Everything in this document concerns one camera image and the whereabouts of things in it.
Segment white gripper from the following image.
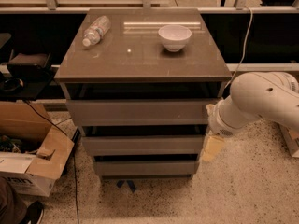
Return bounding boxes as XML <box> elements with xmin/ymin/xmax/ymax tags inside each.
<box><xmin>201</xmin><ymin>98</ymin><xmax>249</xmax><ymax>161</ymax></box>

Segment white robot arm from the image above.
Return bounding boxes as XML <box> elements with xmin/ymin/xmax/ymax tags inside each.
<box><xmin>201</xmin><ymin>72</ymin><xmax>299</xmax><ymax>161</ymax></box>

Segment grey top drawer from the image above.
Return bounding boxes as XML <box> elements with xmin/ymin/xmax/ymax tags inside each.
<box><xmin>66</xmin><ymin>99</ymin><xmax>217</xmax><ymax>126</ymax></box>

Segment grey drawer cabinet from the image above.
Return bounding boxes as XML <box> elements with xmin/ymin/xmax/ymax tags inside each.
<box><xmin>55</xmin><ymin>9</ymin><xmax>231</xmax><ymax>179</ymax></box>

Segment open cardboard box left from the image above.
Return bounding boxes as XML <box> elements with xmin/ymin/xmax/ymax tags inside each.
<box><xmin>0</xmin><ymin>102</ymin><xmax>74</xmax><ymax>197</ymax></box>

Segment cardboard box right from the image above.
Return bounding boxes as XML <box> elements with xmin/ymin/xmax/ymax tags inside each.
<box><xmin>280</xmin><ymin>126</ymin><xmax>299</xmax><ymax>158</ymax></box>

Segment white ceramic bowl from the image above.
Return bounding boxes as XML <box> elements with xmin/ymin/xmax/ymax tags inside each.
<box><xmin>158</xmin><ymin>24</ymin><xmax>192</xmax><ymax>52</ymax></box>

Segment clear plastic water bottle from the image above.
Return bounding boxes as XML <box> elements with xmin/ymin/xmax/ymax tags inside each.
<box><xmin>82</xmin><ymin>16</ymin><xmax>111</xmax><ymax>47</ymax></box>

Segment black shoe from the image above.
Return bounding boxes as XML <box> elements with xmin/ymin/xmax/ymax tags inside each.
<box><xmin>20</xmin><ymin>201</ymin><xmax>44</xmax><ymax>224</ymax></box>

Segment dark tray on shelf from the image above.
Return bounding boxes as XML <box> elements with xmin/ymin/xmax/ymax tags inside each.
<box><xmin>7</xmin><ymin>53</ymin><xmax>50</xmax><ymax>77</ymax></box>

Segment dark trouser leg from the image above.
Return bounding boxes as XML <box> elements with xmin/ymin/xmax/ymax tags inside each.
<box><xmin>0</xmin><ymin>177</ymin><xmax>27</xmax><ymax>224</ymax></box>

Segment white hanging cable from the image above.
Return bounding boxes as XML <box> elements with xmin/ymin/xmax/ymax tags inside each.
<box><xmin>223</xmin><ymin>6</ymin><xmax>254</xmax><ymax>90</ymax></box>

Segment black floor cable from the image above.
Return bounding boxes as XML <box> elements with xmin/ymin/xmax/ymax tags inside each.
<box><xmin>21</xmin><ymin>99</ymin><xmax>80</xmax><ymax>224</ymax></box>

